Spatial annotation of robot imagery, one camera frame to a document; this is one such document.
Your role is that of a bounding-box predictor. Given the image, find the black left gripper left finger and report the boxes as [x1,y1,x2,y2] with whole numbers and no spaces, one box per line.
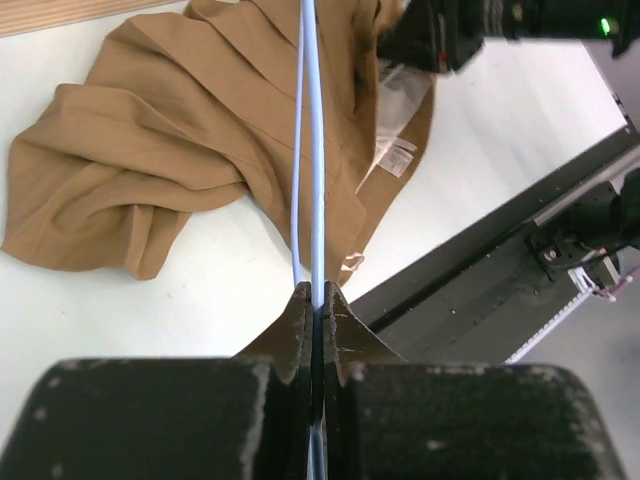
[1,283,312,479]

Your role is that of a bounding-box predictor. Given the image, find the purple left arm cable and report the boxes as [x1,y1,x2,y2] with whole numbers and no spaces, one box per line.
[597,264,640,304]

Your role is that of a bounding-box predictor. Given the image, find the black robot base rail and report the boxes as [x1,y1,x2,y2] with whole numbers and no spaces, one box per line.
[350,122,639,363]

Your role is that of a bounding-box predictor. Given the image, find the wooden clothes rack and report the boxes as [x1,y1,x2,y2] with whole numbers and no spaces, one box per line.
[1,0,186,37]

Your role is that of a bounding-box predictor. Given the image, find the light blue wire hanger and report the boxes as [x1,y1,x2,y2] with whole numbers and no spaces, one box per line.
[290,0,328,479]

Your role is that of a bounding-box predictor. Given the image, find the light blue cable duct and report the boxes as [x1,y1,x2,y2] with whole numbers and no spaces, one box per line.
[505,293,588,364]

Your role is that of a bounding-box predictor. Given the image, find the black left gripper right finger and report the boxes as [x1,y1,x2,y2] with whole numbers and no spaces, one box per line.
[324,282,625,479]

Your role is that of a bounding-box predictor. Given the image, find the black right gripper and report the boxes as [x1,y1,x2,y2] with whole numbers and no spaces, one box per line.
[377,0,483,74]

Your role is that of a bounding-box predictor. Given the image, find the tan brown skirt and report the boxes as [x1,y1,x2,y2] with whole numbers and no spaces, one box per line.
[2,1,435,283]

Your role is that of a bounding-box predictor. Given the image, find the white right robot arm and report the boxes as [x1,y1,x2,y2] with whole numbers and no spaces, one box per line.
[377,0,639,74]

